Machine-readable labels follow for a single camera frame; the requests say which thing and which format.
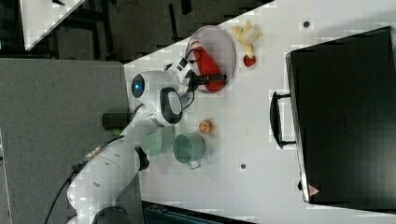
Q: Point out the small red toy strawberry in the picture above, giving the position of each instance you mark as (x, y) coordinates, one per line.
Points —
(248, 62)

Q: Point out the silver black toaster oven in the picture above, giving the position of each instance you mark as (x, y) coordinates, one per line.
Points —
(343, 98)

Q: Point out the blue metal frame rail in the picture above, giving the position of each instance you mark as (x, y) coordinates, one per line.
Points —
(158, 214)

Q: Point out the red ketchup bottle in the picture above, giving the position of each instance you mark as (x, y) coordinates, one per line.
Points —
(208, 67)

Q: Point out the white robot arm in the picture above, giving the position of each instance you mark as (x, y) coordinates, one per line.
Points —
(103, 175)

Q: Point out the green perforated colander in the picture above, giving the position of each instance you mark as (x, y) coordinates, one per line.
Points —
(158, 141)

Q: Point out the small black pot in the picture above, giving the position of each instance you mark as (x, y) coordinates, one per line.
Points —
(113, 121)

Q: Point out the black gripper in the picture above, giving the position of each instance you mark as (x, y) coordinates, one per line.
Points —
(187, 79)

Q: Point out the toy peeled banana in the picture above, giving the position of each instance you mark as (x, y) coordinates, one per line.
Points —
(246, 35)

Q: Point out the toy orange half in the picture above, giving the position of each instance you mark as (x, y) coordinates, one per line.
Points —
(205, 126)

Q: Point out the green mug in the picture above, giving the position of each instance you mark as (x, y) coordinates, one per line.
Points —
(189, 149)

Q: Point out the lilac round plate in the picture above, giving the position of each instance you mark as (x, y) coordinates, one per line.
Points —
(210, 41)

